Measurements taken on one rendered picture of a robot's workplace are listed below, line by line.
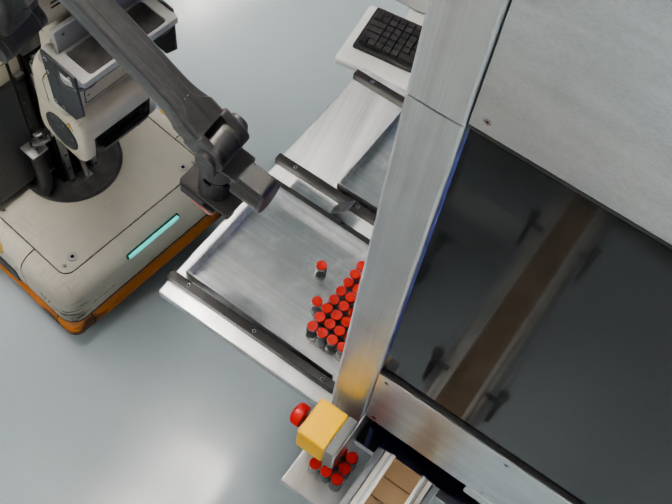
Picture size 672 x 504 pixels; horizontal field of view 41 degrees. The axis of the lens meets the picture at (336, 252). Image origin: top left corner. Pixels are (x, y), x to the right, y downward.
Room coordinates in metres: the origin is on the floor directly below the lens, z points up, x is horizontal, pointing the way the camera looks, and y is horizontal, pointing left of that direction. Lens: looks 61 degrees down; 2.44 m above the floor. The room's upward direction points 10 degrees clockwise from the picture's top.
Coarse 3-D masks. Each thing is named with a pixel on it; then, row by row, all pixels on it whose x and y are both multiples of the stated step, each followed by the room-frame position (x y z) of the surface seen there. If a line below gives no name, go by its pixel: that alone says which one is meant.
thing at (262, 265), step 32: (288, 192) 0.97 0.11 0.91; (256, 224) 0.90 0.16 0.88; (288, 224) 0.91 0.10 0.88; (320, 224) 0.93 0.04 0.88; (224, 256) 0.82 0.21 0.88; (256, 256) 0.83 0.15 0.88; (288, 256) 0.84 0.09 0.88; (320, 256) 0.85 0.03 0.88; (352, 256) 0.87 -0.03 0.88; (224, 288) 0.75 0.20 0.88; (256, 288) 0.76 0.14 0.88; (288, 288) 0.77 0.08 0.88; (320, 288) 0.79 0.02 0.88; (256, 320) 0.68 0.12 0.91; (288, 320) 0.71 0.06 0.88; (320, 352) 0.66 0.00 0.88
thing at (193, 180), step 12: (192, 168) 0.81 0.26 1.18; (180, 180) 0.78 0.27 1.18; (192, 180) 0.79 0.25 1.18; (204, 180) 0.77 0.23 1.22; (192, 192) 0.77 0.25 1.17; (204, 192) 0.76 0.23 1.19; (216, 192) 0.76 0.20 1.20; (228, 192) 0.77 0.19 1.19; (216, 204) 0.76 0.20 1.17; (228, 204) 0.76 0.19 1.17; (228, 216) 0.74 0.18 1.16
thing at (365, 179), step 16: (400, 112) 1.21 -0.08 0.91; (384, 128) 1.16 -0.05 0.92; (384, 144) 1.15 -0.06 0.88; (368, 160) 1.10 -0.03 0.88; (384, 160) 1.11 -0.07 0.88; (352, 176) 1.05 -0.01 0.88; (368, 176) 1.06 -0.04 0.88; (384, 176) 1.07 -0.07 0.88; (352, 192) 0.99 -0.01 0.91; (368, 192) 1.02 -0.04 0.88; (368, 208) 0.98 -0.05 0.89
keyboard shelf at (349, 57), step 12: (372, 12) 1.59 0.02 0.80; (408, 12) 1.61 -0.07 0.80; (420, 12) 1.62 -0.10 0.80; (360, 24) 1.54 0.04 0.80; (420, 24) 1.58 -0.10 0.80; (348, 48) 1.46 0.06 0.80; (336, 60) 1.43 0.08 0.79; (348, 60) 1.42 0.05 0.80; (360, 60) 1.43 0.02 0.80; (372, 60) 1.44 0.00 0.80; (384, 72) 1.41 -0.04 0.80; (396, 72) 1.41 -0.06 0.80; (408, 72) 1.42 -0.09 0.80; (396, 84) 1.38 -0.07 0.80
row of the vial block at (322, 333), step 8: (352, 288) 0.77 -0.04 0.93; (352, 296) 0.76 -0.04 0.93; (344, 304) 0.74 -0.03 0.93; (352, 304) 0.75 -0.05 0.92; (336, 312) 0.72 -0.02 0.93; (344, 312) 0.73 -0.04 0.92; (328, 320) 0.70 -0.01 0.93; (336, 320) 0.71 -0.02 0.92; (320, 328) 0.68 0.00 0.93; (328, 328) 0.69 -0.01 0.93; (320, 336) 0.67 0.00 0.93; (320, 344) 0.66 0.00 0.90
